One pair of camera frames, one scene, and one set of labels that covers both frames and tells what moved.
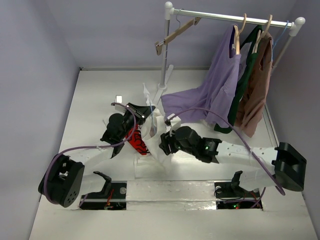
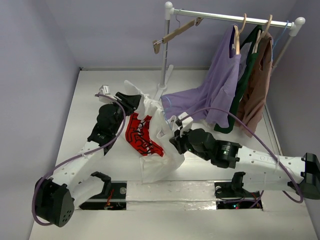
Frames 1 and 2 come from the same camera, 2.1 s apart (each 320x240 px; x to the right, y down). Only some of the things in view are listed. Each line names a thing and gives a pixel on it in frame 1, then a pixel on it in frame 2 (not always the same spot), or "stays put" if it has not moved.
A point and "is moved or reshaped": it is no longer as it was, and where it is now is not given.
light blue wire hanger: [153, 117] -> [167, 110]
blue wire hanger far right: [273, 43] stays put
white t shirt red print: [146, 137] is moved or reshaped
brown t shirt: [252, 107] stays put
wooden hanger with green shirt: [260, 35] stays put
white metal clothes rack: [169, 12] stays put
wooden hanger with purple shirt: [237, 32] stays put
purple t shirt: [216, 96] stays put
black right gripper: [165, 143] -> [178, 140]
